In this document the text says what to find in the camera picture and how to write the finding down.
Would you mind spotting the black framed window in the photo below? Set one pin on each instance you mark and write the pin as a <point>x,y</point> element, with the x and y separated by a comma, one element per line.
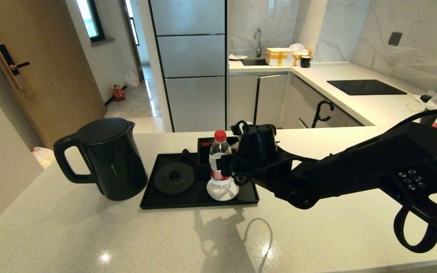
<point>89,19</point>

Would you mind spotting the white tissue on box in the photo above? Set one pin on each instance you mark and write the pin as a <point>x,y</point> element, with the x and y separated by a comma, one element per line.
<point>296,47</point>

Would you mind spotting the crumpled white plastic wrap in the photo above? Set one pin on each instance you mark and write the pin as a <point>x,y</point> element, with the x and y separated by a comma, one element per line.
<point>436,98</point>

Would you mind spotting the grey drawer cabinet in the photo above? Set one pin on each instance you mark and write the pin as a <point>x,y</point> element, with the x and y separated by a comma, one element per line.
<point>305,102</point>

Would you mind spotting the yellow white plastic bag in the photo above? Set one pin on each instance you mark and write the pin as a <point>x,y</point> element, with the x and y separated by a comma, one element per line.
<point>44,157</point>

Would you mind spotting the red bag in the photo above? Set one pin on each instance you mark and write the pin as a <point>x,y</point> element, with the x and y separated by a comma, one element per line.
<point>119,93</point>

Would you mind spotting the silver refrigerator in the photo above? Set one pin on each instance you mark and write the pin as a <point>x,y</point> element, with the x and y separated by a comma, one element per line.
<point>192,57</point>

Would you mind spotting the black rectangular serving tray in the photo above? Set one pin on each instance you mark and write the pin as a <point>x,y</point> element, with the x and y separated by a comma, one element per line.
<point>188,200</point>

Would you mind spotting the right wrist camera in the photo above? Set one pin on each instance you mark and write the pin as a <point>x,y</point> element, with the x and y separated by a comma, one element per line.
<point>258,140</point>

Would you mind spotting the white dish by sink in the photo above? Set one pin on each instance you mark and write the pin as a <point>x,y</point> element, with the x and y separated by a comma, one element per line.
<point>237,57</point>

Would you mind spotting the small black cup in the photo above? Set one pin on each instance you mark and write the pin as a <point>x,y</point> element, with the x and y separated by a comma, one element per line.
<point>305,62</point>

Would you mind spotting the dark wall socket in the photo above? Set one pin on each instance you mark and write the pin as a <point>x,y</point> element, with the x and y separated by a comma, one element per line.
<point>395,38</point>

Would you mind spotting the small yellow taped box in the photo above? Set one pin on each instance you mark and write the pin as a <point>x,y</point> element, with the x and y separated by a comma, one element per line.
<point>298,56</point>

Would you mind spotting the sachet packet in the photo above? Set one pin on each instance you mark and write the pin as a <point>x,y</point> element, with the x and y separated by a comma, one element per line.
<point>236,148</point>

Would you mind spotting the grey sink cabinet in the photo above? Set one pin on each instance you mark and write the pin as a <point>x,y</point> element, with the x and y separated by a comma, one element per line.
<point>271,98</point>

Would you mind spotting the brown wooden door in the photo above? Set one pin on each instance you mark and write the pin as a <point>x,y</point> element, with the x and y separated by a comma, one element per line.
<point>59,83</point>

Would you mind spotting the chrome kitchen faucet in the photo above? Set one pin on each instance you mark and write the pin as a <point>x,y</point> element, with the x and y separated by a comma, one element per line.
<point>258,43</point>

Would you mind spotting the cardboard box yellow tape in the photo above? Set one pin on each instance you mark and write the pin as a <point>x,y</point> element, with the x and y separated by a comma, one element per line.
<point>279,57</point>

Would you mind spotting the clear water bottle green logo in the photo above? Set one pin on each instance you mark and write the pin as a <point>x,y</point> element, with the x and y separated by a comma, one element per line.
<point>218,149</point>

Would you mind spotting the black compartment organizer box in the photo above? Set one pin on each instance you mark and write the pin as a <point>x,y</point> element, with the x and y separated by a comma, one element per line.
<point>203,163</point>

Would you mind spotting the black round kettle base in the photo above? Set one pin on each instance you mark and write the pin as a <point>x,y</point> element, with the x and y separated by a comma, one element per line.
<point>165,184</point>

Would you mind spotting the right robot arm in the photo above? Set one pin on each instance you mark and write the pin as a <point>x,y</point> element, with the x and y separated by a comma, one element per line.
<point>374,167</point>

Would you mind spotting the red packet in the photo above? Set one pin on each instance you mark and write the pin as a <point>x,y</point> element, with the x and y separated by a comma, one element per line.
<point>205,143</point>

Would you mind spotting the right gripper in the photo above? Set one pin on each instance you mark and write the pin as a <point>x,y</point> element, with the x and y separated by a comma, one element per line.
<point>260,170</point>

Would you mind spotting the black electric kettle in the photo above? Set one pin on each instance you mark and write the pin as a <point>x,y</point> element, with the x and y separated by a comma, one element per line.
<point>116,163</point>

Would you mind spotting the black induction cooktop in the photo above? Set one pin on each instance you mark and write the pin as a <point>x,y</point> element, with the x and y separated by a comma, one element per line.
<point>364,87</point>

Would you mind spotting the dark kitchen sink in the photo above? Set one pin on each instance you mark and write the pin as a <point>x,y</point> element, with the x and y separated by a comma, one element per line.
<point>254,62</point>

